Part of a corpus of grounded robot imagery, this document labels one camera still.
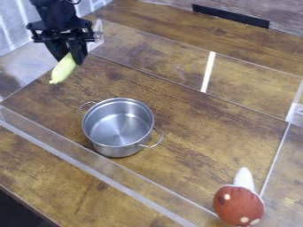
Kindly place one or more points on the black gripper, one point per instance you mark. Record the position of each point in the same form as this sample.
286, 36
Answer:
78, 33

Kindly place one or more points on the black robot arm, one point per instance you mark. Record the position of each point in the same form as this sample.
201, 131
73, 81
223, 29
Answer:
57, 13

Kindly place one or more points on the clear acrylic triangle stand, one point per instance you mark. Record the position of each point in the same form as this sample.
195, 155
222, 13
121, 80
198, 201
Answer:
99, 36

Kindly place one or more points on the stainless steel pot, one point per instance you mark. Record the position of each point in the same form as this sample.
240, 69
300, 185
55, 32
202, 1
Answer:
118, 125

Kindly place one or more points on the black bar on table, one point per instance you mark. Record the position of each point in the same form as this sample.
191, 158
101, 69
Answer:
232, 16

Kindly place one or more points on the clear acrylic front barrier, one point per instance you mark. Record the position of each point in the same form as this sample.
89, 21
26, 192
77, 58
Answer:
158, 197

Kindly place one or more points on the brown plush mushroom toy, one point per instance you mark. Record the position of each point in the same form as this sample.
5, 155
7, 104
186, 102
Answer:
238, 205

